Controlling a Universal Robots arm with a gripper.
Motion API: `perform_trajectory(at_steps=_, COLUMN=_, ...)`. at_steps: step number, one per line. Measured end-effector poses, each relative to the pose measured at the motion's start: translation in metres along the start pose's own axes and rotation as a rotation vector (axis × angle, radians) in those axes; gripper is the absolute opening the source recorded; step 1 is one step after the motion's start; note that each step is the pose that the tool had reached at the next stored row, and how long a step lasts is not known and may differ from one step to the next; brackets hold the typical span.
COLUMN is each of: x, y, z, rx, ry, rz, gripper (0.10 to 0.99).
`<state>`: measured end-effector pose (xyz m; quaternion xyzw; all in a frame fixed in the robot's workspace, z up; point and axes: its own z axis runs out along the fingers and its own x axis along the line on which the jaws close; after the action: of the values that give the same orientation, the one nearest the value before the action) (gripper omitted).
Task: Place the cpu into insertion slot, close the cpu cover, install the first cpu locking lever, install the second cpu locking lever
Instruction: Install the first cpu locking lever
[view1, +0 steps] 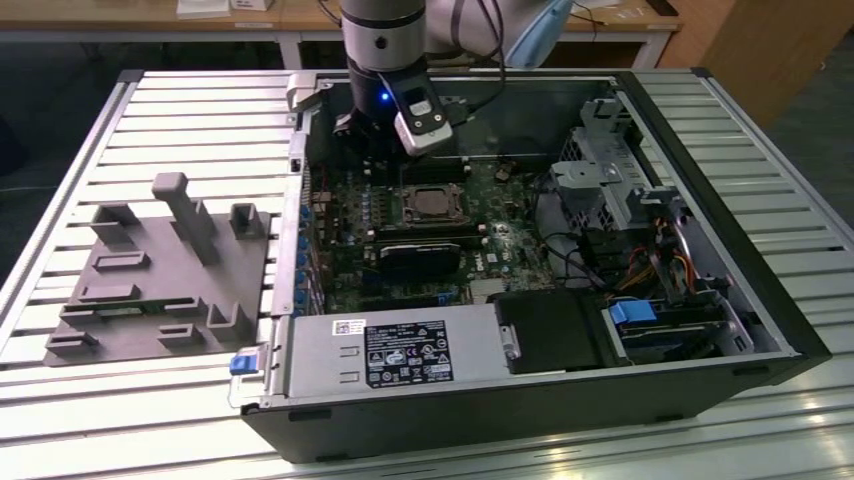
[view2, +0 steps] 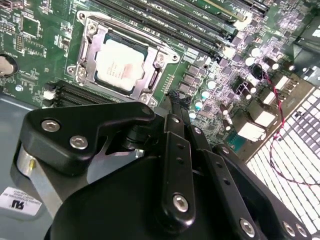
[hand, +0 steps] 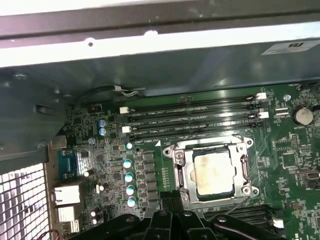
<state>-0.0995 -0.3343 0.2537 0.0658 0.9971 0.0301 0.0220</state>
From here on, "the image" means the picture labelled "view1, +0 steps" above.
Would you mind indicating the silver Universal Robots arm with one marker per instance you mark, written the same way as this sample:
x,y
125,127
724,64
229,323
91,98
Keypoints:
x,y
384,30

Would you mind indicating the CPU socket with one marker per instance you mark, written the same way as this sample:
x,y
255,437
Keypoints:
x,y
430,205

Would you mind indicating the black drive cover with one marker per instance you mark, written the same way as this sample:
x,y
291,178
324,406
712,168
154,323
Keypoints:
x,y
554,330

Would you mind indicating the white box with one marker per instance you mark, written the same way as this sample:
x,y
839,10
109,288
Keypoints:
x,y
201,7
250,4

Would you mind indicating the pale blue teach pendant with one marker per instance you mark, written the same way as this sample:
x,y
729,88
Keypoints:
x,y
537,35

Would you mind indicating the black graphics card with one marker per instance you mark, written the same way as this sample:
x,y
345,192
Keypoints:
x,y
417,260

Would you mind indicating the green motherboard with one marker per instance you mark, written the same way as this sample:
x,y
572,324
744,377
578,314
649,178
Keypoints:
x,y
514,250

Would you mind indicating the metal drive cage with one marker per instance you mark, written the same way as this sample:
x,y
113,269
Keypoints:
x,y
601,175

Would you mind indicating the wooden desk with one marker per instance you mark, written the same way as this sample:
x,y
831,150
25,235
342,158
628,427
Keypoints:
x,y
101,27

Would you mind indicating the small silver heatsink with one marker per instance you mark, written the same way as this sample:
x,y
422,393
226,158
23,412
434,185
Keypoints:
x,y
488,291

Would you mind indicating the grey parts rack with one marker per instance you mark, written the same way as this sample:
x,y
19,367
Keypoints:
x,y
167,280

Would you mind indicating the silver power supply unit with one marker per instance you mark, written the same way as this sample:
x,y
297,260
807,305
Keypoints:
x,y
321,350

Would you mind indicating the blue plastic latch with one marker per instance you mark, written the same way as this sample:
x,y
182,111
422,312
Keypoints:
x,y
242,364

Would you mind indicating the blue disk carrier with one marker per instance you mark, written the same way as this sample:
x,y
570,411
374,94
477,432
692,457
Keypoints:
x,y
634,312

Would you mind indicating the wooden cabinet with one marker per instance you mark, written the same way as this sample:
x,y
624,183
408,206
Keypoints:
x,y
781,50

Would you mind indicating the black open PC case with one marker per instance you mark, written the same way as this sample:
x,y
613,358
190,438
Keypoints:
x,y
468,430

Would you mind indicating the metal disk bay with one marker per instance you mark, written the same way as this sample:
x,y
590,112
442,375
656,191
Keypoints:
x,y
735,330

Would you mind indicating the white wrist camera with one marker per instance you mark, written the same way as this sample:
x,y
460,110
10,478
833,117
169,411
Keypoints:
x,y
424,125

